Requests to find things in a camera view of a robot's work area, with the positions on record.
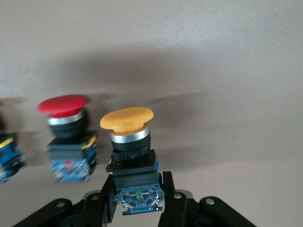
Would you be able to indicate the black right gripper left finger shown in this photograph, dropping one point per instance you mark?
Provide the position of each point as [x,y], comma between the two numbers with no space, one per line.
[94,210]

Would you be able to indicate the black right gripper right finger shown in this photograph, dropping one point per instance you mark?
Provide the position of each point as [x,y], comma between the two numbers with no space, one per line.
[175,212]

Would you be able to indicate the yellow mushroom push button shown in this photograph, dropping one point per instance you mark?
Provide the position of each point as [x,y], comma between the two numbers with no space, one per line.
[132,165]

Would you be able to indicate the red mushroom push button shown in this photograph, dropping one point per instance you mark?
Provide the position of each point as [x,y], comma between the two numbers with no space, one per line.
[68,151]

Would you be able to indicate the green mushroom push button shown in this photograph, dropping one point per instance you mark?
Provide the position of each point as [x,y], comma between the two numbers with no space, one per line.
[9,160]

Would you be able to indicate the brown table mat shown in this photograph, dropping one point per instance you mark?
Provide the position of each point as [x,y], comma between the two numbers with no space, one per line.
[189,59]

